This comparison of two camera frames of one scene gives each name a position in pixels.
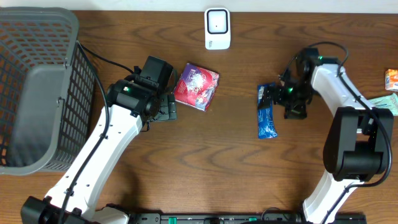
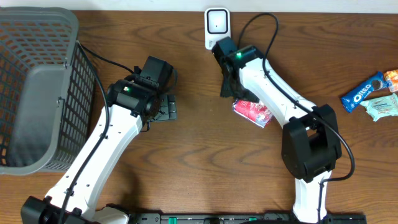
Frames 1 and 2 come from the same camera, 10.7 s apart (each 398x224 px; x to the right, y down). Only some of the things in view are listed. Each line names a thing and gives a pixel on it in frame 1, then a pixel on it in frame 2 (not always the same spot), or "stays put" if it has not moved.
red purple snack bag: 197,87 → 255,111
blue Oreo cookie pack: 266,125 → 351,100
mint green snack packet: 390,102 stays put
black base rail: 244,218 stays put
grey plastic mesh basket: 48,91 stays put
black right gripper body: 294,99 → 239,92
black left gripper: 170,107 stays put
